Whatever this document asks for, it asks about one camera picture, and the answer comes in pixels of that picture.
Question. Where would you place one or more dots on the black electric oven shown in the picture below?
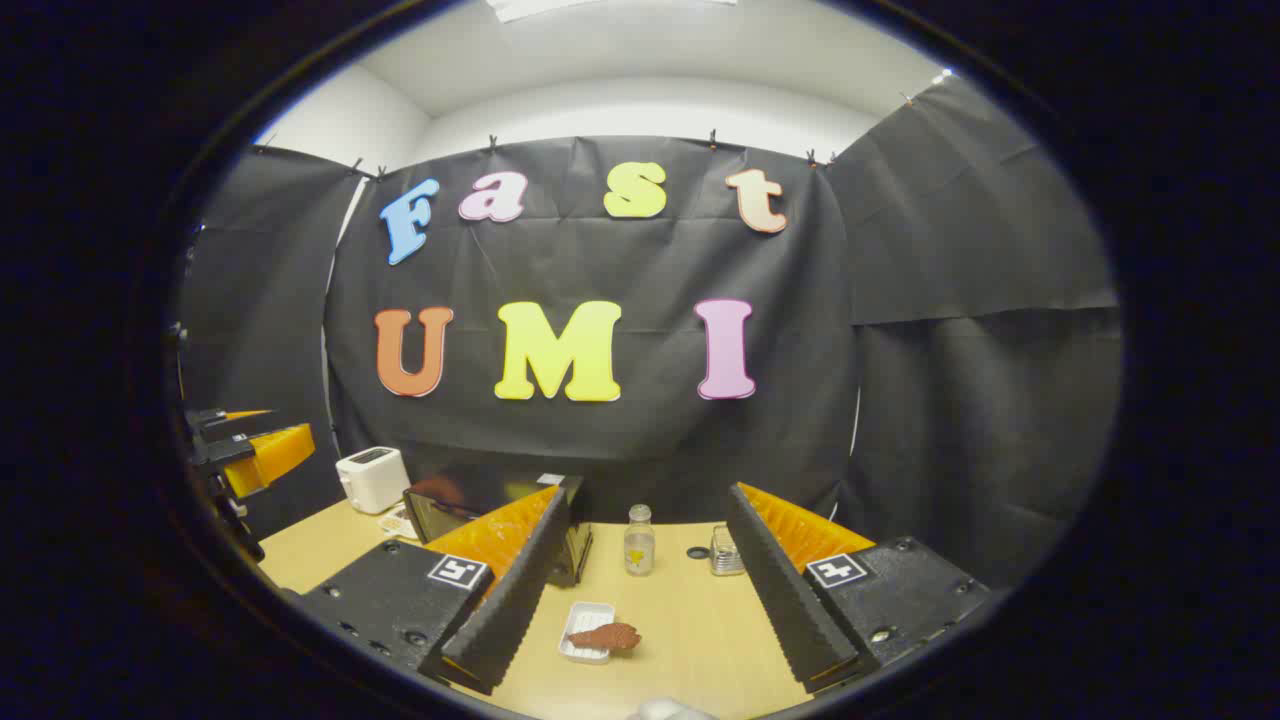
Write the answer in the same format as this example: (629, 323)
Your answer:
(440, 500)

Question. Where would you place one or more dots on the brown meat piece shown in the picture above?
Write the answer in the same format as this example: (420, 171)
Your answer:
(605, 637)

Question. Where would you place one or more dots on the ceiling light panel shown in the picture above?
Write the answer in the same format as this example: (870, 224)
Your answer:
(600, 6)

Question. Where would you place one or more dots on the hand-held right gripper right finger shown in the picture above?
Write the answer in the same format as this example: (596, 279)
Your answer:
(780, 590)

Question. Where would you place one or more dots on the clear glass bottle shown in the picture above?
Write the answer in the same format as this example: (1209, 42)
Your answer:
(639, 545)

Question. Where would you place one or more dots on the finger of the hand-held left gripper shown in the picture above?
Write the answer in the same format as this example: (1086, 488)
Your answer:
(265, 455)
(210, 416)

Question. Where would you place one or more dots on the white divided plate with beans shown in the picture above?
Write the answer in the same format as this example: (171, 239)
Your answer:
(398, 522)

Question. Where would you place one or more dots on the white rectangular tray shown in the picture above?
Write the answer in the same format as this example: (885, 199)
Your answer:
(590, 615)

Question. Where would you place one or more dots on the black backdrop cloth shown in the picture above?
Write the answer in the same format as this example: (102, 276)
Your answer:
(900, 400)

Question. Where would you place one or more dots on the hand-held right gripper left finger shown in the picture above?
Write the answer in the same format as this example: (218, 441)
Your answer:
(515, 590)

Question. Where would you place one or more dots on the white toaster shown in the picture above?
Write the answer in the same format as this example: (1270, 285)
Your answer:
(372, 480)

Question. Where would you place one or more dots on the clear glass jar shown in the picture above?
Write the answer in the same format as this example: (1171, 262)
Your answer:
(726, 555)

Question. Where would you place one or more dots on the white rounded object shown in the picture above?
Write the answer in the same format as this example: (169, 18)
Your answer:
(670, 711)

